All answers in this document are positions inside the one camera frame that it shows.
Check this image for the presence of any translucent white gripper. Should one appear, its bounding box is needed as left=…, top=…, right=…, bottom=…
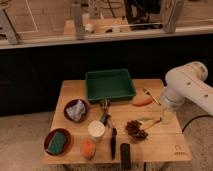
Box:
left=161, top=103, right=176, bottom=124

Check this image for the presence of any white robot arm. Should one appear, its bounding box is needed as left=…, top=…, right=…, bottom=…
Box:
left=160, top=61, right=213, bottom=124

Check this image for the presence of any green plastic tray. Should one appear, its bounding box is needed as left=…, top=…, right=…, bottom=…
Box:
left=85, top=69, right=136, bottom=103

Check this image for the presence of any yellow wooden spoon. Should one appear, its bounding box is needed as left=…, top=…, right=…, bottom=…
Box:
left=139, top=117, right=161, bottom=130

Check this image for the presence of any small metal utensil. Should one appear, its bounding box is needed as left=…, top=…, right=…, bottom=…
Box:
left=142, top=87, right=161, bottom=106

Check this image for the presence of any brown dried cluster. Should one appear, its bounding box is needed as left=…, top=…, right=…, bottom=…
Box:
left=125, top=120, right=148, bottom=141

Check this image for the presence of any black remote control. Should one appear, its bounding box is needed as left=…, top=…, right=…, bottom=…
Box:
left=120, top=143, right=131, bottom=170

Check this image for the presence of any white round cup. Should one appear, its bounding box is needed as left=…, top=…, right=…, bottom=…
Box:
left=88, top=120, right=105, bottom=142

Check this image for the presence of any orange round fruit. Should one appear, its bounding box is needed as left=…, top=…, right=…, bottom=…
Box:
left=80, top=140, right=96, bottom=160

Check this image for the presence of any crumpled grey cloth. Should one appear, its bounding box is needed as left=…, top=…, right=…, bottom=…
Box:
left=66, top=100, right=85, bottom=122

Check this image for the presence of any dark bowl with grey cloth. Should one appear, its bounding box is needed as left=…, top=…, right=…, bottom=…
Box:
left=64, top=99, right=88, bottom=123

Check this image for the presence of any green sponge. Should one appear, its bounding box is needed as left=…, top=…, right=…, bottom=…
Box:
left=47, top=132, right=66, bottom=155

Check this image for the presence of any black cable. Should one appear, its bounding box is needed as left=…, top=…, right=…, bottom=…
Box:
left=181, top=114, right=213, bottom=133

